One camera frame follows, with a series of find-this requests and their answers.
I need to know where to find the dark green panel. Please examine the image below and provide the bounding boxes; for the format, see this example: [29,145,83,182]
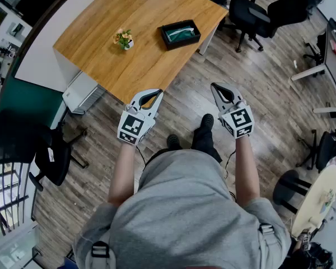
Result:
[0,77,69,130]

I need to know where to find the small potted flower plant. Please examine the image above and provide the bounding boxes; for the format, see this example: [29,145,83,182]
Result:
[113,28,135,51]

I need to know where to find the grey backpack strap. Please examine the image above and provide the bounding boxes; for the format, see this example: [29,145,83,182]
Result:
[258,222,280,269]
[85,235,116,269]

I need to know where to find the green and white packet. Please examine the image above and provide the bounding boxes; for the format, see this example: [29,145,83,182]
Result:
[165,24,198,43]

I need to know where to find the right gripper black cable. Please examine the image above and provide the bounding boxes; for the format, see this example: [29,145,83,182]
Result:
[224,149,238,202]

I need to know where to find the white table leg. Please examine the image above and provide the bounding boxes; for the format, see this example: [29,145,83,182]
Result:
[198,12,227,56]

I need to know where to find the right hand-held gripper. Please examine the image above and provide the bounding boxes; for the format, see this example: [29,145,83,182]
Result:
[211,82,255,140]

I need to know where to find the person's right forearm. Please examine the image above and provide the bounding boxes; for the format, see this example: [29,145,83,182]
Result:
[234,135,261,207]

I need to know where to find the black rectangular tray box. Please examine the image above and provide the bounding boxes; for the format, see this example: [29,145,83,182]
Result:
[160,19,202,51]

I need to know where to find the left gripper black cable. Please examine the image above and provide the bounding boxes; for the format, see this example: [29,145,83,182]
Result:
[135,145,147,171]

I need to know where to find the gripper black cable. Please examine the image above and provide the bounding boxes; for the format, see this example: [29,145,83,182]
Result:
[135,145,147,171]
[224,149,238,202]

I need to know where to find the dark desk with white legs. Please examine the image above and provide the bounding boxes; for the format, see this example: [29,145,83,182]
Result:
[291,17,336,115]

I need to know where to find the person's right black shoe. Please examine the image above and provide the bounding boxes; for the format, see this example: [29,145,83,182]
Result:
[200,113,214,131]

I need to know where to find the person's black trousers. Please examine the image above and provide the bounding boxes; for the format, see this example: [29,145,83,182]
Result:
[143,123,223,168]

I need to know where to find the black round stool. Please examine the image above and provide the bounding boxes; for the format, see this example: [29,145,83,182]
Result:
[272,169,312,215]

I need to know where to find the person's grey shirt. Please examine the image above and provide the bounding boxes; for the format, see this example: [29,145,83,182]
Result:
[72,149,292,269]

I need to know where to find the pale round table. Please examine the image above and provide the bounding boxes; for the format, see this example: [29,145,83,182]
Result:
[291,164,336,238]

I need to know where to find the white floor appliance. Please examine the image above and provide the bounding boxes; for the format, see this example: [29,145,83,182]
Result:
[62,71,106,115]

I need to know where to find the person's left black shoe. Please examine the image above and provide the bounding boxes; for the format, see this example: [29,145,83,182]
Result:
[166,133,181,150]

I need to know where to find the person's left forearm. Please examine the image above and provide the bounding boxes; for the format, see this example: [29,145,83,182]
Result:
[108,143,137,207]

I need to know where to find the person's black shoe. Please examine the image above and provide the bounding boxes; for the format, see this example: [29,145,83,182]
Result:
[200,113,214,131]
[166,133,181,150]

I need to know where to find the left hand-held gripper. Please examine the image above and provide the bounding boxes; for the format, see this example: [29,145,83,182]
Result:
[116,88,164,146]

